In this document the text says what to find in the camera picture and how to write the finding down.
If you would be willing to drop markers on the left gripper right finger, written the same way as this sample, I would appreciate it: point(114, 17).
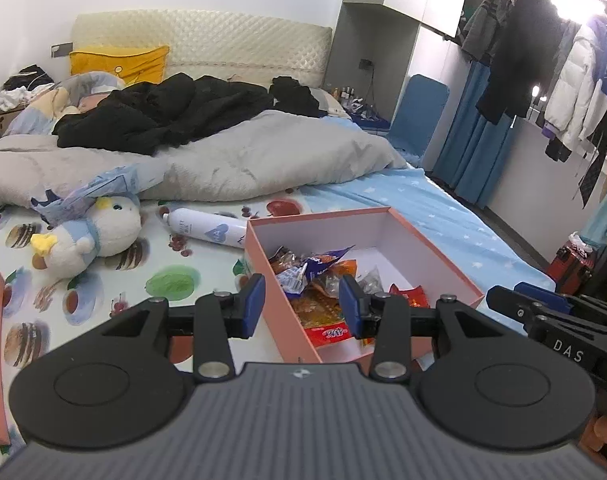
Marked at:
point(391, 322)

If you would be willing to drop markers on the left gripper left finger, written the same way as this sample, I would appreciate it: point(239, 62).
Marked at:
point(202, 331)

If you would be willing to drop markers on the clear dark snack packet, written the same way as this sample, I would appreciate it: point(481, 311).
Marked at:
point(370, 282)

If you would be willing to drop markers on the orange clear snack packet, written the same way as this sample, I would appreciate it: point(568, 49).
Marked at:
point(317, 312)

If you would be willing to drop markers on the blue kimchi snack packet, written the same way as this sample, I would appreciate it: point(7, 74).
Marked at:
point(295, 273)

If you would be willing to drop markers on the red snack packet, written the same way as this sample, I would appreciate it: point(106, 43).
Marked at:
point(416, 297)

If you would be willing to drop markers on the white red-label snack packet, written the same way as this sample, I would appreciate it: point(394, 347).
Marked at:
point(321, 336)

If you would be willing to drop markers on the person's right hand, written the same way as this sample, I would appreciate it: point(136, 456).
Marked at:
point(594, 438)

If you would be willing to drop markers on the white spray bottle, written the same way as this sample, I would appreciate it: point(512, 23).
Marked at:
point(211, 228)

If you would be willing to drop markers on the pink box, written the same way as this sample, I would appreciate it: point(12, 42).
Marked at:
point(378, 239)

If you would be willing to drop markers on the white blue plush bird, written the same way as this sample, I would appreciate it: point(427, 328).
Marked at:
point(111, 225)

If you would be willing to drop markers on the blue curtain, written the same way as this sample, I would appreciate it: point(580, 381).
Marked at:
point(472, 160)

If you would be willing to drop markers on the grey duvet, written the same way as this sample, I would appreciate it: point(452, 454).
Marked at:
point(267, 154)

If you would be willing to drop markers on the blue chair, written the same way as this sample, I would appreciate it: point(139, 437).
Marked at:
point(417, 117)

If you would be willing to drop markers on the black clothes pile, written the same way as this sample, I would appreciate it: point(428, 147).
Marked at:
point(145, 117)

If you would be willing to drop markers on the hanging white jacket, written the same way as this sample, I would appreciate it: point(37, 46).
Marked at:
point(579, 99)

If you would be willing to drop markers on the black garment by headboard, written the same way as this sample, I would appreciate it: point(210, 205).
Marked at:
point(290, 96)

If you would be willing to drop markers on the yellow pillow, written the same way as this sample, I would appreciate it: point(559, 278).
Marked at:
point(131, 65)

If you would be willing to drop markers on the cream quilted headboard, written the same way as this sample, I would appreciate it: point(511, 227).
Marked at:
point(221, 44)

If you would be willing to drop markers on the hanging black jacket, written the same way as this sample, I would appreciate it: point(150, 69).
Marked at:
point(525, 59)

